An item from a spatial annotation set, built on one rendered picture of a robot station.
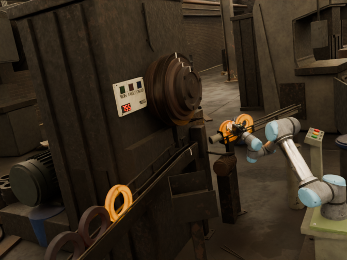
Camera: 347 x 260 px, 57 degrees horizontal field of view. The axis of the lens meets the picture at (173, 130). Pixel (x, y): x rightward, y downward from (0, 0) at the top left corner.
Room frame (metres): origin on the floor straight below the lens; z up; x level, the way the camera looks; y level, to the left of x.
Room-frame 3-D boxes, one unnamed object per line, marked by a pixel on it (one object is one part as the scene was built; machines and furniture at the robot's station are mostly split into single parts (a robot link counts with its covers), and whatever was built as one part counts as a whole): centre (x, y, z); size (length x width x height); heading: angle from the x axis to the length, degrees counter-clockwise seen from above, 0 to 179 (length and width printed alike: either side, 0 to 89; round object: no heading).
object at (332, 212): (1.63, -0.84, 0.37); 0.15 x 0.15 x 0.10
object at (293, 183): (2.32, -0.89, 0.26); 0.12 x 0.12 x 0.52
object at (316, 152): (2.27, -1.04, 0.31); 0.24 x 0.16 x 0.62; 148
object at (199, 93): (2.03, -0.15, 1.11); 0.28 x 0.06 x 0.28; 148
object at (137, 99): (1.85, 0.21, 1.15); 0.26 x 0.02 x 0.18; 148
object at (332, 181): (1.63, -0.84, 0.49); 0.13 x 0.12 x 0.14; 109
